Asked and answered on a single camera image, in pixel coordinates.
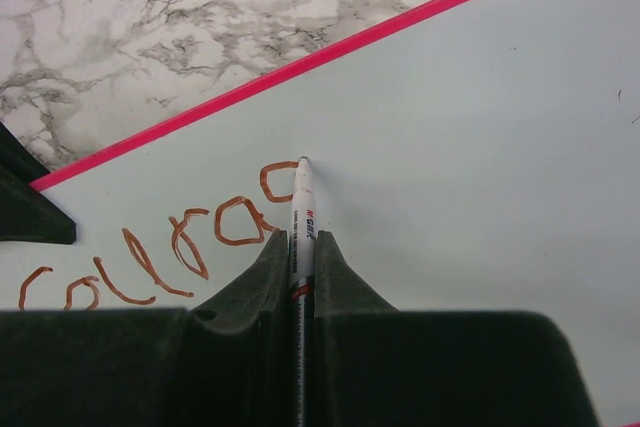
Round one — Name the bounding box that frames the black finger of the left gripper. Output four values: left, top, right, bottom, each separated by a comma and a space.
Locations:
0, 125, 77, 245

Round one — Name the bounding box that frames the whiteboard marker white barrel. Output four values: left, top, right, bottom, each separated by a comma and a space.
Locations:
289, 157, 316, 426

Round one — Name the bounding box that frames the whiteboard with pink frame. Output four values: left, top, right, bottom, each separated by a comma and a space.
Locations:
1, 0, 639, 426

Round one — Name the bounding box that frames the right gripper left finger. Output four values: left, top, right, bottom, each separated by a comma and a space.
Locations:
1, 232, 290, 426

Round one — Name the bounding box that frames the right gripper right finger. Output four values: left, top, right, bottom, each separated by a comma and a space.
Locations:
311, 231, 598, 426

